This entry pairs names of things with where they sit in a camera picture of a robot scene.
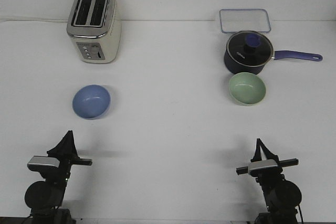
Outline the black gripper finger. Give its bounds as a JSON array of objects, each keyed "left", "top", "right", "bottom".
[
  {"left": 70, "top": 131, "right": 79, "bottom": 159},
  {"left": 47, "top": 131, "right": 71, "bottom": 156},
  {"left": 250, "top": 138, "right": 261, "bottom": 163},
  {"left": 258, "top": 138, "right": 279, "bottom": 162}
]

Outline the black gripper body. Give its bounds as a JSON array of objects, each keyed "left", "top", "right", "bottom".
[
  {"left": 236, "top": 158, "right": 299, "bottom": 182},
  {"left": 47, "top": 154, "right": 92, "bottom": 182}
]

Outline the blue bowl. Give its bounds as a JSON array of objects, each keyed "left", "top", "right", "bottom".
[{"left": 72, "top": 84, "right": 111, "bottom": 120}]

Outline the green bowl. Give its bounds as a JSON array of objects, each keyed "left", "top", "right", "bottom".
[{"left": 228, "top": 72, "right": 267, "bottom": 106}]

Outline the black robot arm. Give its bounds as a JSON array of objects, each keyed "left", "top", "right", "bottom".
[
  {"left": 236, "top": 138, "right": 303, "bottom": 223},
  {"left": 24, "top": 130, "right": 92, "bottom": 224}
]

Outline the dark blue saucepan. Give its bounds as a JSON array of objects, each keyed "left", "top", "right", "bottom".
[{"left": 224, "top": 43, "right": 323, "bottom": 74}]

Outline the glass pot lid blue knob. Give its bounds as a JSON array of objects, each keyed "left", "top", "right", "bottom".
[{"left": 227, "top": 31, "right": 274, "bottom": 67}]

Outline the cream and steel toaster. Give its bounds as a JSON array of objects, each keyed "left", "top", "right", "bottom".
[{"left": 66, "top": 0, "right": 121, "bottom": 63}]

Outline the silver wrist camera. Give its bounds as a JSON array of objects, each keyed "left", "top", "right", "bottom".
[
  {"left": 27, "top": 156, "right": 60, "bottom": 172},
  {"left": 248, "top": 159, "right": 278, "bottom": 177}
]

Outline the white toaster power cord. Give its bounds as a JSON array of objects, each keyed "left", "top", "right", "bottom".
[{"left": 0, "top": 17, "right": 69, "bottom": 23}]

